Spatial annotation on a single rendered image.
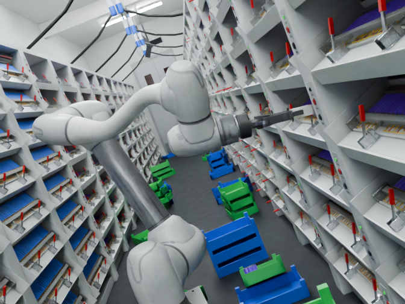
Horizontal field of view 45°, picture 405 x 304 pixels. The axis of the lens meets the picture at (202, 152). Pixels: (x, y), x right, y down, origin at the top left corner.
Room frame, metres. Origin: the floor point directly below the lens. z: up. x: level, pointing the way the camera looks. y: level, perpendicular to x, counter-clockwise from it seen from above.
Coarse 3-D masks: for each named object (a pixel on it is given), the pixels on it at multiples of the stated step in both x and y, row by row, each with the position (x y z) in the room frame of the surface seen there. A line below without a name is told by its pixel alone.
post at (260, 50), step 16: (240, 0) 1.93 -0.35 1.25; (256, 0) 1.93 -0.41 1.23; (240, 16) 1.93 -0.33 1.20; (272, 32) 1.93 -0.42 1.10; (256, 48) 1.93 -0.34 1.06; (272, 48) 1.93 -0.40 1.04; (256, 64) 1.95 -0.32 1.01; (272, 96) 1.93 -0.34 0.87; (288, 96) 1.93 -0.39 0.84; (288, 144) 1.93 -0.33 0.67; (304, 144) 1.93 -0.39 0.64; (304, 192) 1.95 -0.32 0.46; (320, 192) 1.93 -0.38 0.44; (336, 240) 1.93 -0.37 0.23; (336, 272) 1.93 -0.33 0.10
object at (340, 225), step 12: (324, 204) 1.92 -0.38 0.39; (336, 204) 1.86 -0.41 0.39; (312, 216) 1.93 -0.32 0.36; (324, 216) 1.90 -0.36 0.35; (336, 216) 1.81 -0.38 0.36; (348, 216) 1.68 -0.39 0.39; (324, 228) 1.82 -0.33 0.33; (336, 228) 1.73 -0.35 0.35; (348, 228) 1.64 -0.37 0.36; (348, 240) 1.59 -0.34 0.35; (360, 240) 1.48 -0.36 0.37; (360, 252) 1.46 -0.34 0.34
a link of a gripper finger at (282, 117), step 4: (288, 112) 1.44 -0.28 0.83; (272, 116) 1.43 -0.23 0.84; (276, 116) 1.44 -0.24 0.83; (280, 116) 1.44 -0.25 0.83; (284, 116) 1.44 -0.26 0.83; (288, 116) 1.44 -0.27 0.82; (264, 120) 1.42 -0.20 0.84; (268, 120) 1.44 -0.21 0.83; (272, 120) 1.43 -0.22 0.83; (276, 120) 1.44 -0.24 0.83; (280, 120) 1.44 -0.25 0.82; (284, 120) 1.44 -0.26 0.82; (264, 124) 1.42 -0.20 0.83; (268, 124) 1.43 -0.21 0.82
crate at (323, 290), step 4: (324, 284) 0.89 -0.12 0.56; (320, 288) 0.88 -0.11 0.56; (324, 288) 0.88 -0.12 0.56; (328, 288) 0.87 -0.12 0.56; (320, 292) 0.88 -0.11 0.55; (324, 292) 0.87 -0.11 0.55; (328, 292) 0.87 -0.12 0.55; (320, 296) 0.89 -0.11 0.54; (324, 296) 0.88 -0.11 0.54; (328, 296) 0.87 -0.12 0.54; (312, 300) 0.90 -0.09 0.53; (316, 300) 0.89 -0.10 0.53; (320, 300) 0.89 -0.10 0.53; (324, 300) 0.88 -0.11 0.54; (328, 300) 0.87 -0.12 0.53; (332, 300) 0.87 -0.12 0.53
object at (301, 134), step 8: (304, 96) 1.93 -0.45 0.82; (296, 104) 1.93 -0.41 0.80; (288, 120) 1.93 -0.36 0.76; (304, 120) 1.75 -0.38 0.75; (288, 128) 1.85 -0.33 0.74; (304, 128) 1.64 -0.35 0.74; (320, 128) 1.33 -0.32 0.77; (288, 136) 1.93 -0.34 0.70; (296, 136) 1.74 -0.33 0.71; (304, 136) 1.57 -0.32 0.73; (312, 136) 1.48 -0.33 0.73; (320, 136) 1.41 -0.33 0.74; (312, 144) 1.56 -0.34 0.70; (320, 144) 1.44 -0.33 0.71
